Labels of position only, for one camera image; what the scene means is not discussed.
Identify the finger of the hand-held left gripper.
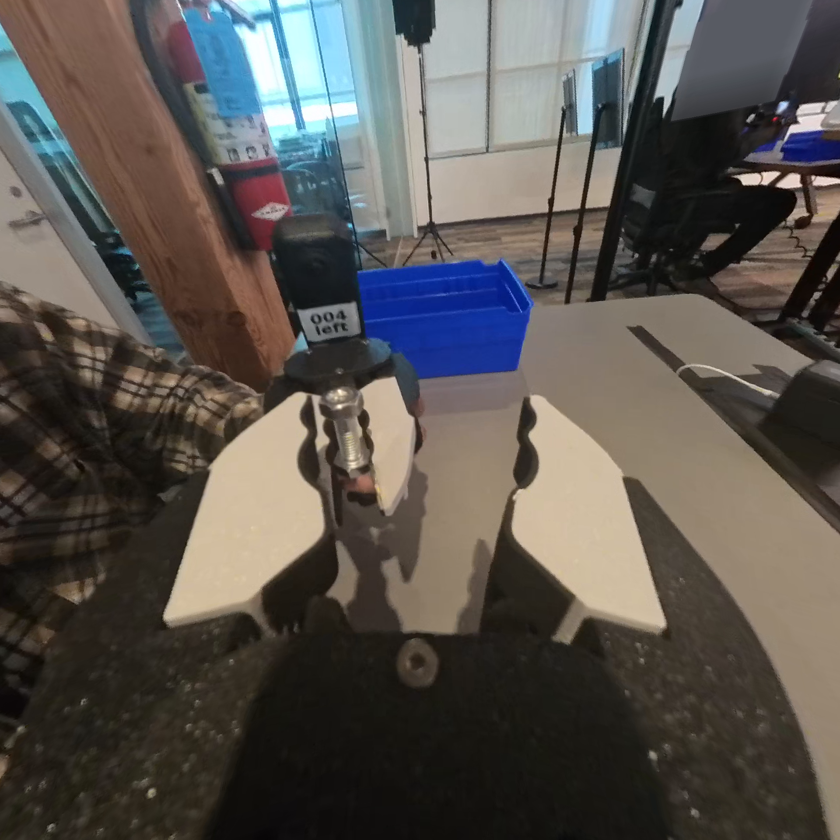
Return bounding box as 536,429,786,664
326,427,347,527
361,378,417,517

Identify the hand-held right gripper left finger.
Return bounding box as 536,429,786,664
163,392,339,634

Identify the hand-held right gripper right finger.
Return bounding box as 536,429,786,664
505,394,669,645

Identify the silver hex bolt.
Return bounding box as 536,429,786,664
318,386,370,472

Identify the blue plastic parts bin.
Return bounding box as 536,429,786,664
357,259,534,380

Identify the person's left forearm plaid sleeve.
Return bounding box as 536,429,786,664
0,281,265,546

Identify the red fire extinguisher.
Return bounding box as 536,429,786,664
131,0,294,253

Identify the blue paper tag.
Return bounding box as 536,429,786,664
185,5,261,120

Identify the person's plaid shirt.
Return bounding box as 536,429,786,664
0,512,172,697

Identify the wooden column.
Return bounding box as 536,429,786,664
0,0,298,389

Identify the dark grey power adapter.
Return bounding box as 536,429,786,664
756,359,840,462

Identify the white framed glass door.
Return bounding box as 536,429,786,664
0,98,155,345

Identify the small monitor on black stand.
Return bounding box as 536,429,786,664
525,67,580,291

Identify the black office chair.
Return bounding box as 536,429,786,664
616,95,731,298

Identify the large monitor on black stand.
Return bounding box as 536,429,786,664
563,47,626,305

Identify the wooden desk with black legs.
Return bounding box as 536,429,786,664
731,152,840,332

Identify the white cable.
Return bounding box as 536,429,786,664
675,363,783,400

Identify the black tripod with camera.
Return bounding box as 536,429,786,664
392,0,455,268

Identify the black slanted frame pole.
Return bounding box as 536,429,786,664
586,0,685,304

